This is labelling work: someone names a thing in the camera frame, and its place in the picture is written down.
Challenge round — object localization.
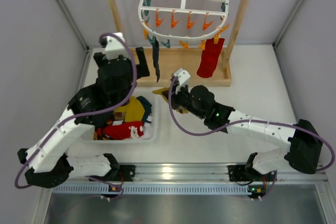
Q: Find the mustard yellow sock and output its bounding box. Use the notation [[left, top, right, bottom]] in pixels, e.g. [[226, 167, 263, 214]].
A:
[[152, 87, 188, 114]]

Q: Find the dark teal sock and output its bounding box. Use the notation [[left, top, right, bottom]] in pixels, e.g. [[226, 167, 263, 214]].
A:
[[152, 40, 160, 82]]

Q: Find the red sock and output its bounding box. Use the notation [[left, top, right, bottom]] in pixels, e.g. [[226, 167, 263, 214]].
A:
[[196, 38, 225, 78]]

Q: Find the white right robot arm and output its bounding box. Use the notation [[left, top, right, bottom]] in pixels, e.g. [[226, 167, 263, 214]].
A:
[[169, 85, 323, 176]]

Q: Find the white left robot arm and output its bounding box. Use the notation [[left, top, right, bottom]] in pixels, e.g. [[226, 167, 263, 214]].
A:
[[15, 47, 150, 188]]

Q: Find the wooden hanger stand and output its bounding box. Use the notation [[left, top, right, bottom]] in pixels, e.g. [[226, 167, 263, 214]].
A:
[[97, 0, 259, 88]]

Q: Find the pile of socks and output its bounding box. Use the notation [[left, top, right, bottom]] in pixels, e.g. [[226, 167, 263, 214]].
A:
[[93, 96, 152, 141]]

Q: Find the white plastic basket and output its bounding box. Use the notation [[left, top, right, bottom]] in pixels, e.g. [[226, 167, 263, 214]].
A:
[[81, 92, 160, 144]]

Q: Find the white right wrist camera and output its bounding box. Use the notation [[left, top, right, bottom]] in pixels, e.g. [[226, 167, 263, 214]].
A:
[[172, 68, 191, 87]]

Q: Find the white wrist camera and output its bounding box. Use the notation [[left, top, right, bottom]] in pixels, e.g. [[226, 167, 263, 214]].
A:
[[172, 68, 191, 87], [99, 35, 130, 60]]

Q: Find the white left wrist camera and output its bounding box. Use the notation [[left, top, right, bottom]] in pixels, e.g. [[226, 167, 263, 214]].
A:
[[99, 35, 130, 60]]

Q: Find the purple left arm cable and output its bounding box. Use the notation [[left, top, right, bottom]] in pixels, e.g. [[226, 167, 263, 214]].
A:
[[14, 32, 139, 189]]

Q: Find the white clip hanger frame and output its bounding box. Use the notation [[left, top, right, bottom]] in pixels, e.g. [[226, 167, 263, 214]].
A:
[[138, 0, 229, 42]]

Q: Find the aluminium mounting rail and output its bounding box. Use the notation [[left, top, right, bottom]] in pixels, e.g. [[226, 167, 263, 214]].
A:
[[50, 164, 328, 198]]

